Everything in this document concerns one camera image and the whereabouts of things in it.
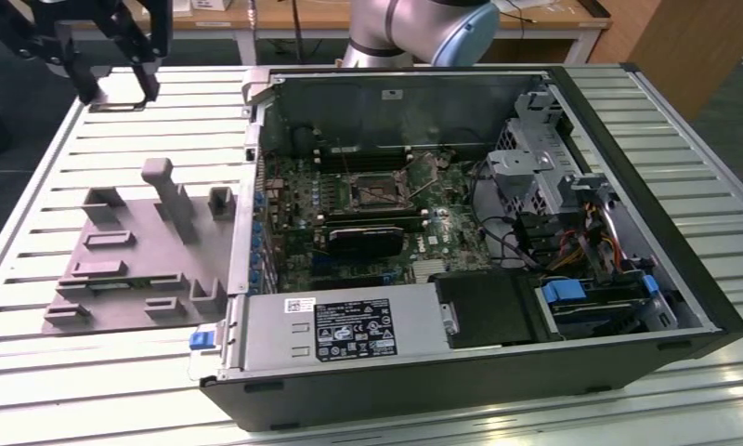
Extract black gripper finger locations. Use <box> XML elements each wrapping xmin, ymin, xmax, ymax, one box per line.
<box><xmin>96</xmin><ymin>0</ymin><xmax>175</xmax><ymax>104</ymax></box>
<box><xmin>0</xmin><ymin>0</ymin><xmax>111</xmax><ymax>107</ymax></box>

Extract CPU socket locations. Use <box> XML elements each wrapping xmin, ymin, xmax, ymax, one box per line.
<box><xmin>345</xmin><ymin>172</ymin><xmax>410</xmax><ymax>210</ymax></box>

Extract green motherboard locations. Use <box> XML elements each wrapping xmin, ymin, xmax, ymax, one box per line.
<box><xmin>257</xmin><ymin>152</ymin><xmax>494</xmax><ymax>295</ymax></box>

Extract grey parts rack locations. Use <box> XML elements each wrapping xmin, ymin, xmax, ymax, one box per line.
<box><xmin>40</xmin><ymin>157</ymin><xmax>240</xmax><ymax>336</ymax></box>

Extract black RAM slots with sticker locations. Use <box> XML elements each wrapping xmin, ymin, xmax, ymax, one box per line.
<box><xmin>316</xmin><ymin>144</ymin><xmax>412</xmax><ymax>174</ymax></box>

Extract metal socket cover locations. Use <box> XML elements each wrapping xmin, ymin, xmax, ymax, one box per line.
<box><xmin>398</xmin><ymin>148</ymin><xmax>457</xmax><ymax>188</ymax></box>

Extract black graphics card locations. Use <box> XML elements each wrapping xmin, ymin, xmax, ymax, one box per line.
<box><xmin>327</xmin><ymin>225</ymin><xmax>408</xmax><ymax>261</ymax></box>

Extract thin metal locking lever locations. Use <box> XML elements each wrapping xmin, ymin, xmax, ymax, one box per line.
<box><xmin>408</xmin><ymin>177</ymin><xmax>441</xmax><ymax>198</ymax></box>

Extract blue case latch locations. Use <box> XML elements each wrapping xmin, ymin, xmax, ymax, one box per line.
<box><xmin>187</xmin><ymin>327</ymin><xmax>220</xmax><ymax>352</ymax></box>

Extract grey power supply with label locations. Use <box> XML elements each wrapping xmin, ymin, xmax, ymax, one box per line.
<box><xmin>219</xmin><ymin>282</ymin><xmax>457</xmax><ymax>374</ymax></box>

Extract silver chipset heatsink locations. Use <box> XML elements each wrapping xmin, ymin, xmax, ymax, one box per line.
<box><xmin>410</xmin><ymin>259</ymin><xmax>449</xmax><ymax>281</ymax></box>

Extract grey metal drive cage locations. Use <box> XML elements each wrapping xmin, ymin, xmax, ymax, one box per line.
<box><xmin>486</xmin><ymin>90</ymin><xmax>610</xmax><ymax>216</ymax></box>

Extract black disk bay cover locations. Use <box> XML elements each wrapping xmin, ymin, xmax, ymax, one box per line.
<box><xmin>429</xmin><ymin>269</ymin><xmax>558</xmax><ymax>348</ymax></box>

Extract black open PC case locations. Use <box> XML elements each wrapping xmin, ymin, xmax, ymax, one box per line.
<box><xmin>197</xmin><ymin>64</ymin><xmax>743</xmax><ymax>433</ymax></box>

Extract hard disk in blue carrier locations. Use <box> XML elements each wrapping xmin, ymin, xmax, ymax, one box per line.
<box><xmin>534</xmin><ymin>274</ymin><xmax>658</xmax><ymax>340</ymax></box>

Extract brown wooden cabinet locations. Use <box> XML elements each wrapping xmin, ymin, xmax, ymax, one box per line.
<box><xmin>586</xmin><ymin>0</ymin><xmax>743</xmax><ymax>123</ymax></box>

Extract black wire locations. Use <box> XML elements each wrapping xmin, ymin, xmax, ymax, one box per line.
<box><xmin>477</xmin><ymin>214</ymin><xmax>538</xmax><ymax>271</ymax></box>

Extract yellow red wire bundle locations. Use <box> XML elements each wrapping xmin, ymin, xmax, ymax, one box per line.
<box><xmin>548</xmin><ymin>202</ymin><xmax>629</xmax><ymax>280</ymax></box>

